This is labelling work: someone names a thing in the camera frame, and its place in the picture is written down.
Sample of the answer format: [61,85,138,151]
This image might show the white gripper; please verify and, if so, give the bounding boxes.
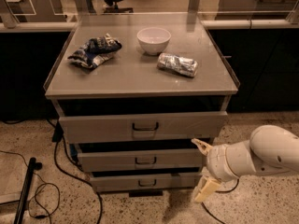
[192,138,239,203]

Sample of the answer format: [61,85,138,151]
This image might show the drawer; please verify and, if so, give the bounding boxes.
[59,111,227,144]
[78,148,204,172]
[90,172,200,192]

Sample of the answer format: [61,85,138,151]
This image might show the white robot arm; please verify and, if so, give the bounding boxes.
[192,125,299,203]

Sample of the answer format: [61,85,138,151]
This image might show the grey drawer cabinet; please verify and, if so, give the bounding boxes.
[45,13,238,183]

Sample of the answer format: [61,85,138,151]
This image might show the silver foil snack bag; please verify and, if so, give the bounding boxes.
[157,53,198,77]

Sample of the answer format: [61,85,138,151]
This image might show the white bowl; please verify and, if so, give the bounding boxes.
[137,27,171,55]

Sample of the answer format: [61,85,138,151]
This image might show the blue white chip bag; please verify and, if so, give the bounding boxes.
[67,34,122,70]

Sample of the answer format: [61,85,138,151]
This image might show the background grey desk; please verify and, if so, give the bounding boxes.
[216,0,298,20]

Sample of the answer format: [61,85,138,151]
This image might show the black pole on floor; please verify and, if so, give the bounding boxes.
[13,158,40,224]

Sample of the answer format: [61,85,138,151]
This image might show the black floor cable right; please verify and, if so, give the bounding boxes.
[197,177,240,224]

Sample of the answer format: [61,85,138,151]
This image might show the black floor cable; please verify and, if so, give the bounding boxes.
[197,177,240,224]
[46,119,104,224]

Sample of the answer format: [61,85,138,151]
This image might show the black floor cable left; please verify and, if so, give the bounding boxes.
[46,119,104,224]

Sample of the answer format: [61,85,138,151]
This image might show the thin black looped cable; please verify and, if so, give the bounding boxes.
[0,149,61,219]

